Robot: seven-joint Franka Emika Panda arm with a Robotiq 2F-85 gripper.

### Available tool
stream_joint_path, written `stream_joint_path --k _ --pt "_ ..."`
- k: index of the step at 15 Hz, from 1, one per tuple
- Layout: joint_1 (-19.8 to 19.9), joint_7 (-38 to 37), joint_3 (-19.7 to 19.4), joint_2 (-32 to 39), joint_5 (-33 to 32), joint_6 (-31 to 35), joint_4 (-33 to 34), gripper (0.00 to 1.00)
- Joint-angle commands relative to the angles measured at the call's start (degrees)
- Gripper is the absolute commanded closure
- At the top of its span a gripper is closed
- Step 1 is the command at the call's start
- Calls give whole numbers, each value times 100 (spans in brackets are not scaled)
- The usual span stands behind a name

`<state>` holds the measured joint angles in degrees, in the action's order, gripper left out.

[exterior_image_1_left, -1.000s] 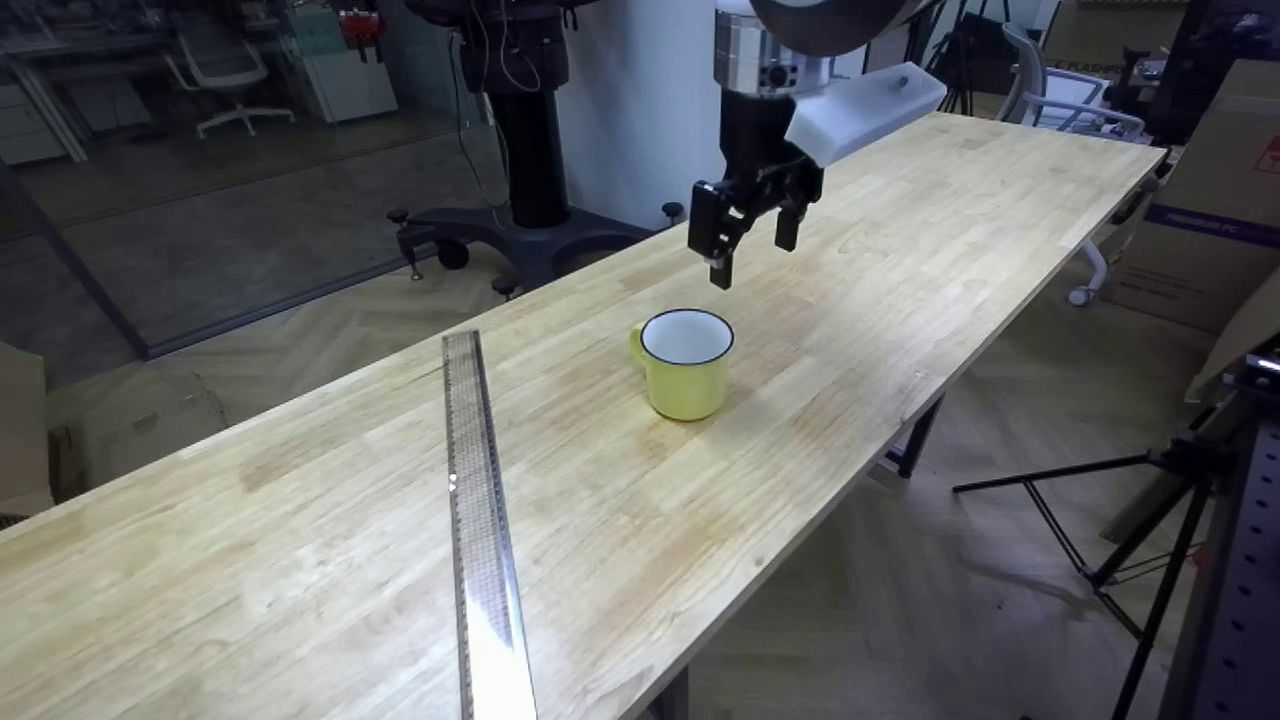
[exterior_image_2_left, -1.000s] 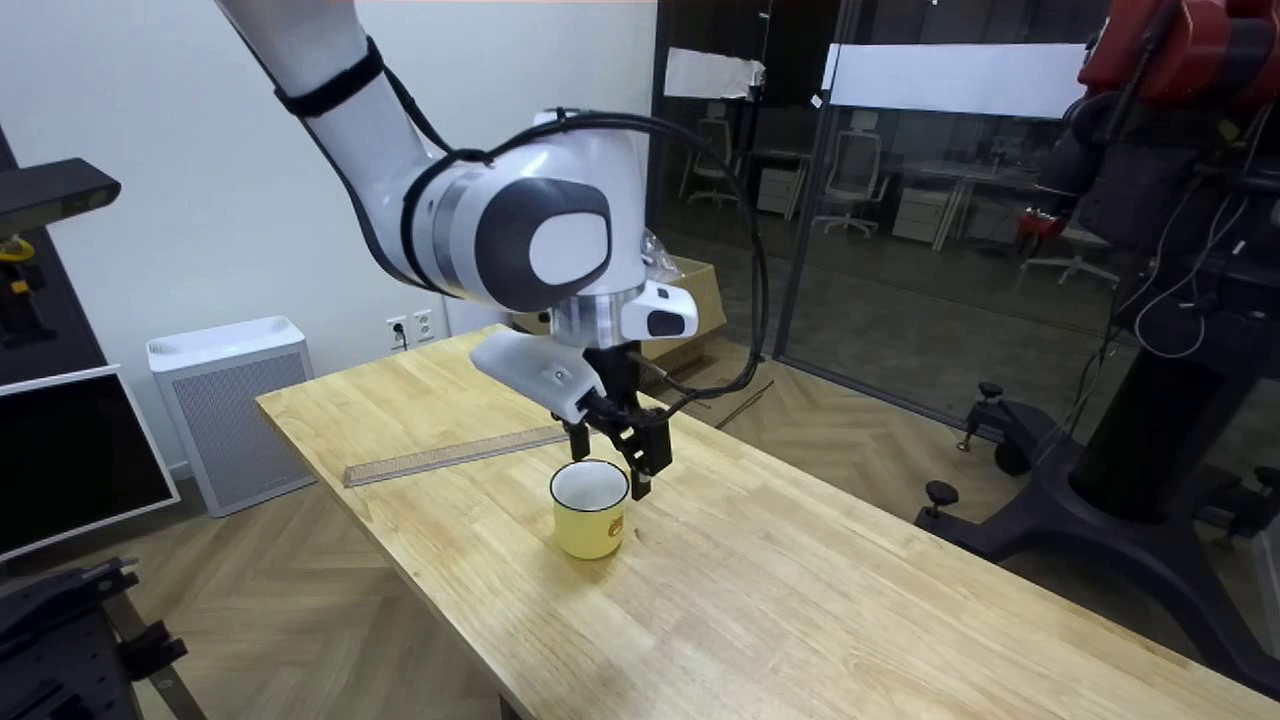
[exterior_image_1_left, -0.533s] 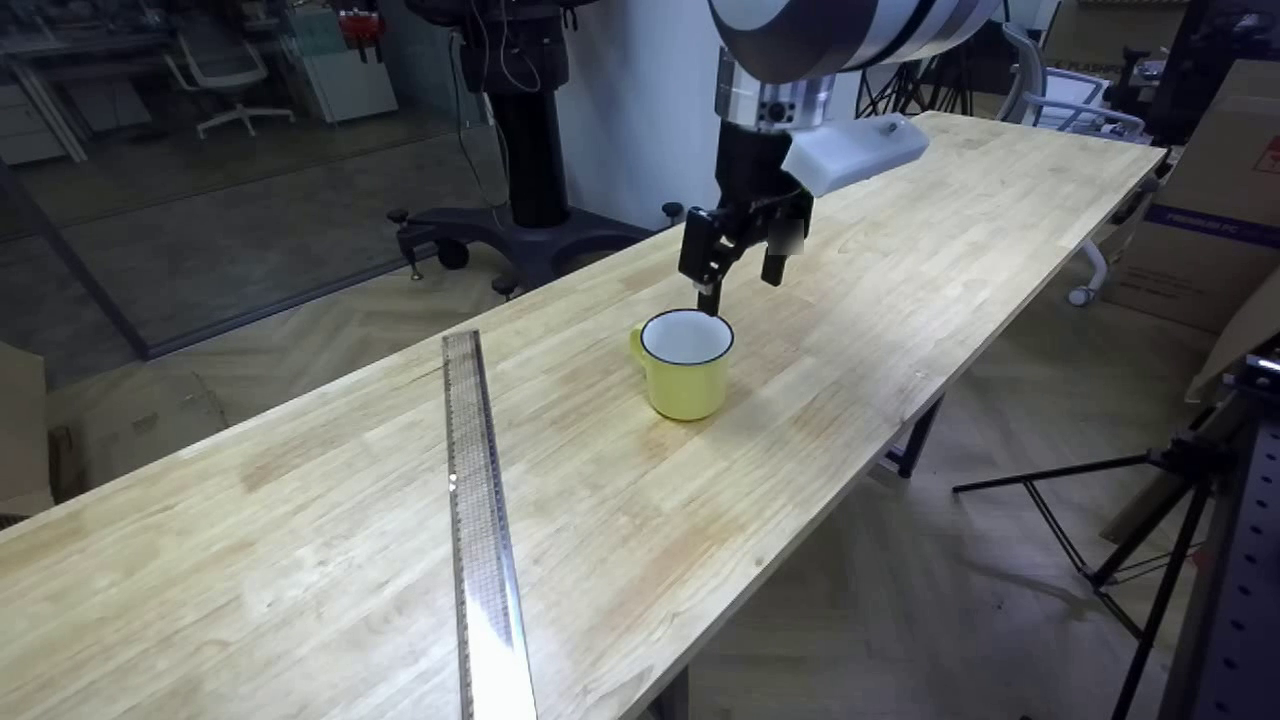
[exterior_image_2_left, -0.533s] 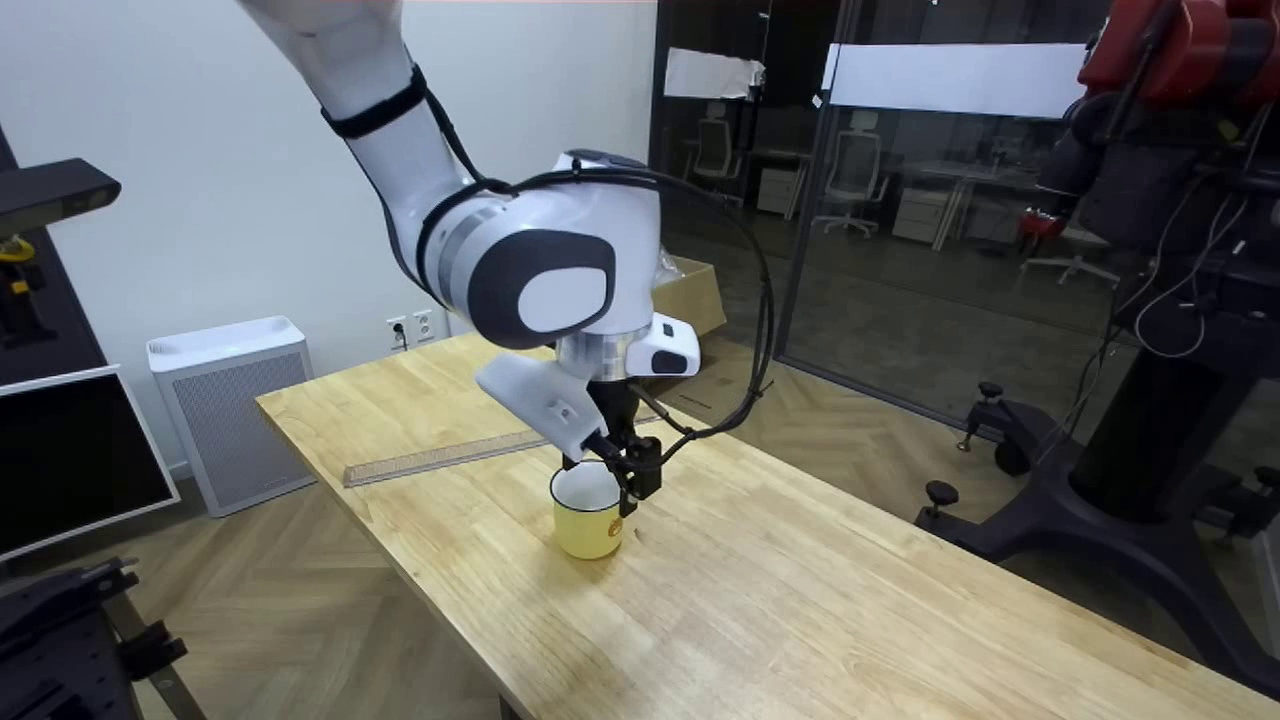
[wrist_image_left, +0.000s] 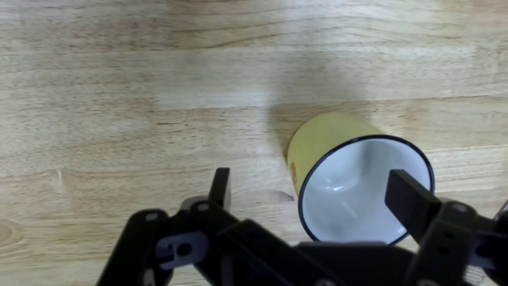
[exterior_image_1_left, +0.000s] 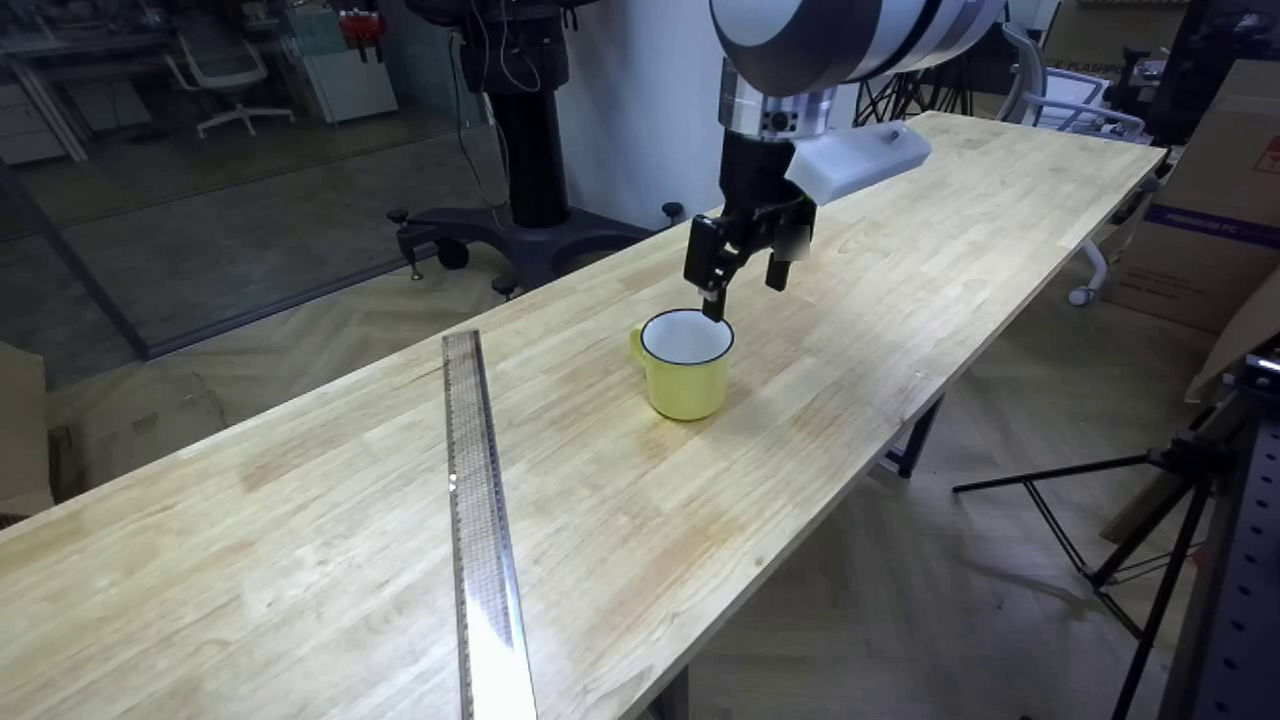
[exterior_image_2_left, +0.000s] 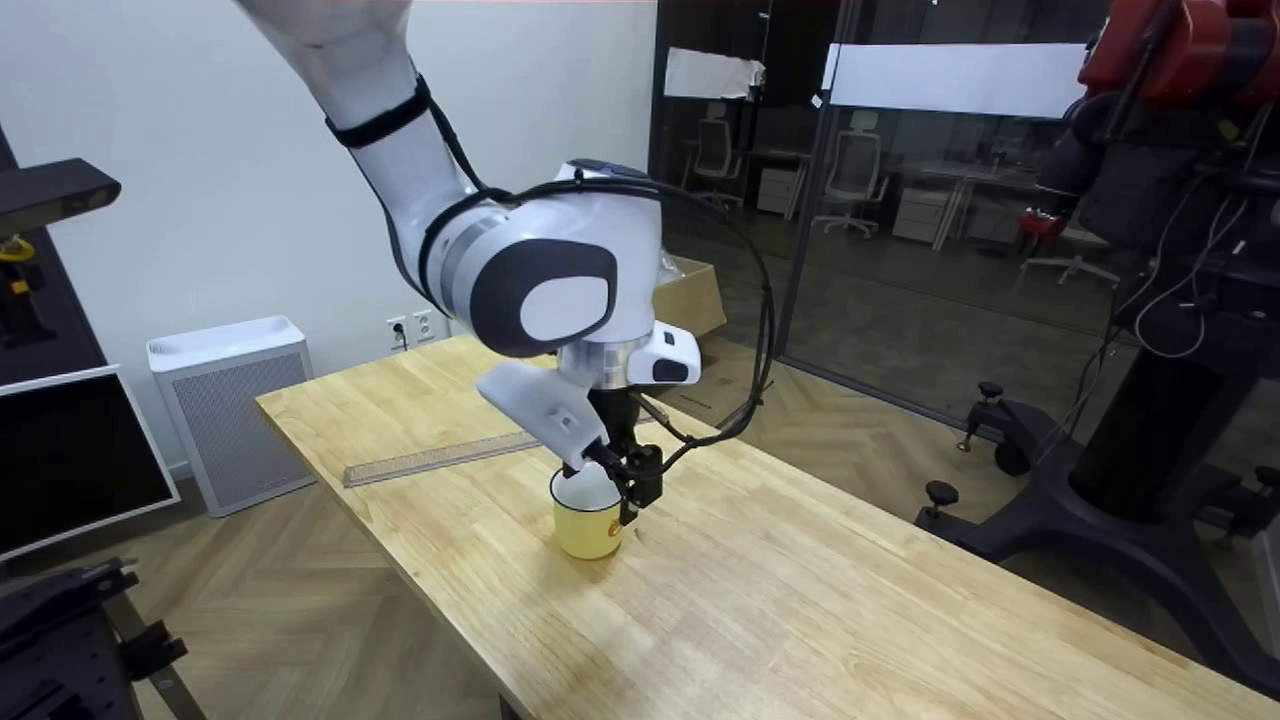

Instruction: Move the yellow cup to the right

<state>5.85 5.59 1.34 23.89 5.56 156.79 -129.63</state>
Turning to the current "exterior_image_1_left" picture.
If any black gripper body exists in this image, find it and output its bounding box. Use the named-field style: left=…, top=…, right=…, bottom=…
left=682, top=131, right=820, bottom=293

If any black table leg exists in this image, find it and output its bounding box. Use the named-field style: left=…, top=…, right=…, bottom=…
left=883, top=397, right=947, bottom=485

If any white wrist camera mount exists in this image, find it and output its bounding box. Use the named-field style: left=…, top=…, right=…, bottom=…
left=785, top=121, right=938, bottom=207

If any large cardboard box purple stripe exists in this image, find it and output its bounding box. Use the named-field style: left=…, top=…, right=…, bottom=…
left=1105, top=54, right=1280, bottom=341

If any white office cabinet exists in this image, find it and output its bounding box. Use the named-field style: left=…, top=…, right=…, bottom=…
left=281, top=2, right=400, bottom=128

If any metal rail strip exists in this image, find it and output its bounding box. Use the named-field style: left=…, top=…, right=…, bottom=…
left=439, top=329, right=544, bottom=720

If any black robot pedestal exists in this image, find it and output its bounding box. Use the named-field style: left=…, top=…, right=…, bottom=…
left=387, top=0, right=658, bottom=299

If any black camera tripod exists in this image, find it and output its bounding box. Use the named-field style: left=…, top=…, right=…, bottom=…
left=947, top=418, right=1251, bottom=720

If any yellow enamel cup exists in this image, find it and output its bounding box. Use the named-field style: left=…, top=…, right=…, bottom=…
left=629, top=305, right=739, bottom=429

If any black perforated rack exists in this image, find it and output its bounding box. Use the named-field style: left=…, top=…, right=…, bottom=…
left=1156, top=337, right=1280, bottom=720

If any white office chair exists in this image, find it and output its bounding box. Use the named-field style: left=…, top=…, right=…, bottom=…
left=163, top=15, right=300, bottom=142

